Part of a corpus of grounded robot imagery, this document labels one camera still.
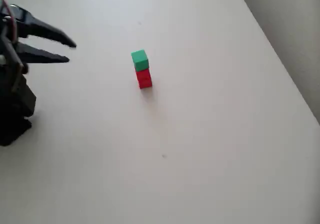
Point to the green cube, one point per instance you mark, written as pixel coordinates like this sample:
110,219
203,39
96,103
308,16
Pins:
140,59

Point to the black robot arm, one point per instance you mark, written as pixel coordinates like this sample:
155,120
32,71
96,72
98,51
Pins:
15,109

